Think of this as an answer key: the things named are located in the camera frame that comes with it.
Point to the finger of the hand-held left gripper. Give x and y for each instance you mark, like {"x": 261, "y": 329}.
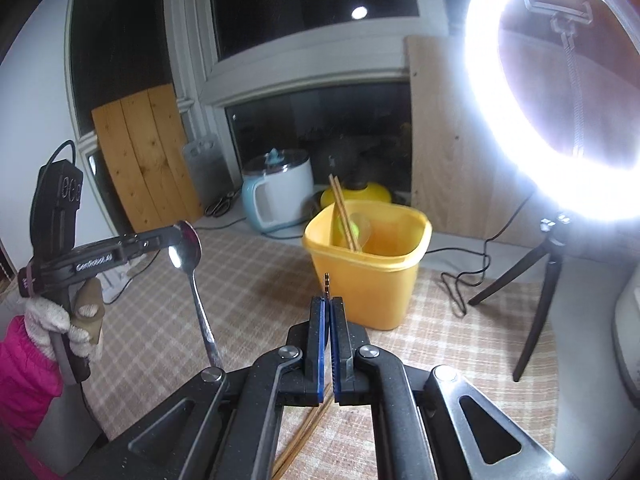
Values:
{"x": 150, "y": 241}

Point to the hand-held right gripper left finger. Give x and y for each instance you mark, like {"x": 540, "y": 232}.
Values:
{"x": 317, "y": 360}

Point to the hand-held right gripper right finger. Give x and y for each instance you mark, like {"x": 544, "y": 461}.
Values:
{"x": 337, "y": 360}

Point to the metal spoon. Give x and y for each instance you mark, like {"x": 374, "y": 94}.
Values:
{"x": 197, "y": 300}

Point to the yellow plastic container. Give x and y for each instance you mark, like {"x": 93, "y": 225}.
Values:
{"x": 370, "y": 285}

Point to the green plastic spoon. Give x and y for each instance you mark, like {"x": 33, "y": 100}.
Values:
{"x": 353, "y": 230}

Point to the clear plastic spoon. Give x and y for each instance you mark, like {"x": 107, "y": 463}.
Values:
{"x": 369, "y": 232}

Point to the person's left forearm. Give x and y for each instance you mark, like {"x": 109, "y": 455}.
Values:
{"x": 25, "y": 385}

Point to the person's left hand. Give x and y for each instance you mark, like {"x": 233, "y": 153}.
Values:
{"x": 55, "y": 317}

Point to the brown plank wooden board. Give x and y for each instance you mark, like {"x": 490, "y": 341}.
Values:
{"x": 145, "y": 155}

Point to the grey cutting board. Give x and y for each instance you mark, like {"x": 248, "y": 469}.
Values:
{"x": 202, "y": 170}

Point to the checked tablecloth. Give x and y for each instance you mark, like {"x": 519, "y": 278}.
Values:
{"x": 250, "y": 285}

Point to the white and blue electric pot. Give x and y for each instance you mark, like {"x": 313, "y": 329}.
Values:
{"x": 287, "y": 185}

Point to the black clay pot yellow lid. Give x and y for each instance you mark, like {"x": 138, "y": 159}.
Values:
{"x": 372, "y": 191}

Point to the black tripod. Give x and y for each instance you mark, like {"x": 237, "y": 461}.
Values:
{"x": 545, "y": 280}

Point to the light wooden panel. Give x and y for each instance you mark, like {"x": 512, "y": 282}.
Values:
{"x": 440, "y": 135}

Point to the phone holder clamp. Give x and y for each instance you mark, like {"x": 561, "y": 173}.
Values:
{"x": 557, "y": 7}

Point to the white window frame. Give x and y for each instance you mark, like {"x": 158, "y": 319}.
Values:
{"x": 190, "y": 35}

